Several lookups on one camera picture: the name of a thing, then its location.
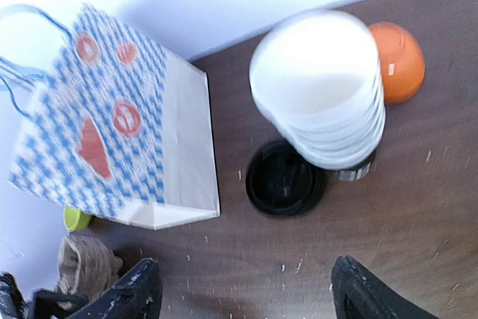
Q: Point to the blue checkered paper bag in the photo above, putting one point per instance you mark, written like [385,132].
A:
[118,127]

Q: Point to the white paper cup stack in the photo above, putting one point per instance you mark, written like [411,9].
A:
[316,77]

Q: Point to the cardboard cup carrier stack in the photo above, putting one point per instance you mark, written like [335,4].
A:
[86,267]

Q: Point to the green plastic bowl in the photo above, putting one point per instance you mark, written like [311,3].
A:
[75,220]

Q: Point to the orange plastic bowl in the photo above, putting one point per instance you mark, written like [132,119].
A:
[401,60]

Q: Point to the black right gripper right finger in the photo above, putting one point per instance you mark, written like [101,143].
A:
[358,293]

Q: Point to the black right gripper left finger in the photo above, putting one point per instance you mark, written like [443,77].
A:
[136,294]

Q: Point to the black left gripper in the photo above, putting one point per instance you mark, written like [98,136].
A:
[44,303]

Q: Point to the black cup lid stack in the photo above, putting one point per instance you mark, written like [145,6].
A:
[281,183]

